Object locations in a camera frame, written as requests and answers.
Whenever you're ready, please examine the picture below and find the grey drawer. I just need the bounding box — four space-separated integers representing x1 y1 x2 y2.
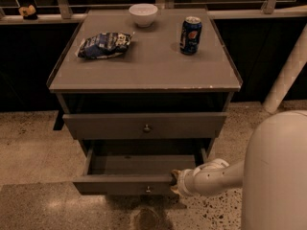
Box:
73 141 205 196
63 112 226 140

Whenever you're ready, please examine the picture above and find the small yellow black object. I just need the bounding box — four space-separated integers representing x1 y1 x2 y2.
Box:
18 5 37 20

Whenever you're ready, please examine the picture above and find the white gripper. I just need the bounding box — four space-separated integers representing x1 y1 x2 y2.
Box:
170 159 229 196

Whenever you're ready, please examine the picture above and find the grey top drawer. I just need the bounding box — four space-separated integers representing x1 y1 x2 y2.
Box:
63 112 226 140

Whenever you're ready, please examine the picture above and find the blue pepsi can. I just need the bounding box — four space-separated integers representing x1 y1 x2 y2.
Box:
179 16 202 55

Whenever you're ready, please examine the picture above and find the grey drawer cabinet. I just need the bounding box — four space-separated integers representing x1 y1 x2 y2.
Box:
46 7 243 188

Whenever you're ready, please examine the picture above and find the blue chip bag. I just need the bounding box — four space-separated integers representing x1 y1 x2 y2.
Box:
75 32 134 59

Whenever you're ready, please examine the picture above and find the white bowl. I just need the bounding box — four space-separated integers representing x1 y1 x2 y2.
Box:
129 4 158 28

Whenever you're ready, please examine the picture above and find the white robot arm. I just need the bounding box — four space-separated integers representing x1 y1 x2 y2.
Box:
171 110 307 230

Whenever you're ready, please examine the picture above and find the round floor drain cover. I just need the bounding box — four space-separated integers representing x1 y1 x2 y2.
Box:
129 206 167 230

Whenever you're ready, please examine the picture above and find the white diagonal pole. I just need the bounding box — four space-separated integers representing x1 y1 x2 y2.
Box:
263 25 307 114

